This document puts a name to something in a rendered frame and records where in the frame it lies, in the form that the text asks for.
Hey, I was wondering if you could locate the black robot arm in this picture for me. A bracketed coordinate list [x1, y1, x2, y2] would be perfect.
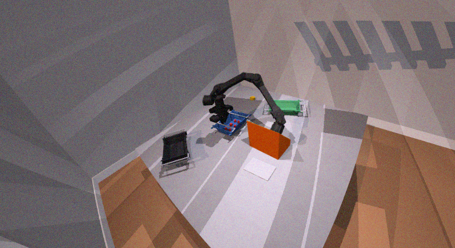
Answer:
[202, 73, 286, 134]

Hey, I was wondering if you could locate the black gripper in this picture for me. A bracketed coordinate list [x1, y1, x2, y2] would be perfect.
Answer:
[210, 104, 233, 124]

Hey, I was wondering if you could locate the blue plastic tray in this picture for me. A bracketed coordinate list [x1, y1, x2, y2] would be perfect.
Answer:
[211, 110, 249, 136]

